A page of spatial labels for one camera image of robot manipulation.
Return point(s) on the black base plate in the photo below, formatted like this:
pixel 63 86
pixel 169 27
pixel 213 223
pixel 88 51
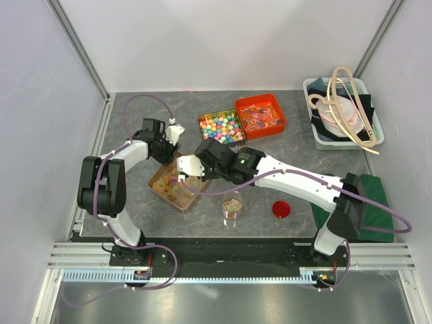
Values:
pixel 242 256

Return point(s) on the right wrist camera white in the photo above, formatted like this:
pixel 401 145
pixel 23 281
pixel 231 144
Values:
pixel 190 165

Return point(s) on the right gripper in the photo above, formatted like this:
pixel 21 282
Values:
pixel 207 175

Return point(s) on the green cloth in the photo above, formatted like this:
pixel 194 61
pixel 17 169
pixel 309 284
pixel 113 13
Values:
pixel 373 217

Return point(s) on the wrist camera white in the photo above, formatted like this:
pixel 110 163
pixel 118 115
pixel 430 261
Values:
pixel 173 133
pixel 190 165

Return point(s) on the tin of colourful star candies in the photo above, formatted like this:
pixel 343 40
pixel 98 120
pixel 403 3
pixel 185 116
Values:
pixel 223 126

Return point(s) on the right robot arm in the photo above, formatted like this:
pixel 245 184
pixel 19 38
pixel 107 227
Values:
pixel 338 196

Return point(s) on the brown tin of popsicle candies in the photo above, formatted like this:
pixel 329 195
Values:
pixel 164 183

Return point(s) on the beige clothes hanger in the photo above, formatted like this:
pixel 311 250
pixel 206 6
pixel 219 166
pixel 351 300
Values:
pixel 342 111

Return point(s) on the white laundry basket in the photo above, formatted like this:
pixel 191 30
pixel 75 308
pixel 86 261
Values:
pixel 324 139

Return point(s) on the red jar lid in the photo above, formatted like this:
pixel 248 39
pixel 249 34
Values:
pixel 281 209

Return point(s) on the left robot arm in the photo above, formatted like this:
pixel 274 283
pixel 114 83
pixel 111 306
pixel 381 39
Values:
pixel 102 190

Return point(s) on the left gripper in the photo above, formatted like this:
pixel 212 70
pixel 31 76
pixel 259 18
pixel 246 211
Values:
pixel 166 159

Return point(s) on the orange box of candies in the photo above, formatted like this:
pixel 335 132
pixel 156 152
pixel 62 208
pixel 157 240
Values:
pixel 260 116

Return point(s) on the clear glass jar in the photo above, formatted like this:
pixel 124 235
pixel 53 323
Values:
pixel 231 207

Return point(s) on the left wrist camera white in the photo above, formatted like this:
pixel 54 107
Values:
pixel 173 133

